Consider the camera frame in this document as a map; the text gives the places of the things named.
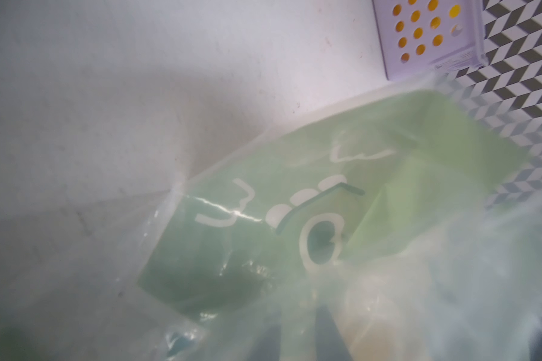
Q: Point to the purple plastic basket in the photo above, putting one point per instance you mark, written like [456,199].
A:
[472,55]

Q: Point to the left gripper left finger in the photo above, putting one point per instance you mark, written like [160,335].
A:
[268,347]

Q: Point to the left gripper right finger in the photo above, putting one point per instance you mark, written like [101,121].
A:
[328,340]

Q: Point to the zip bag with orange fruit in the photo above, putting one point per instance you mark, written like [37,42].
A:
[414,215]

